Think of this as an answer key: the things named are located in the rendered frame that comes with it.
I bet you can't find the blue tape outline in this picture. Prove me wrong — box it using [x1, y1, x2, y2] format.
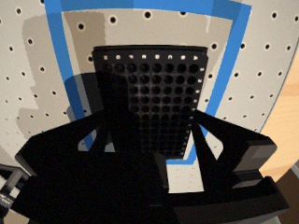
[44, 0, 252, 120]

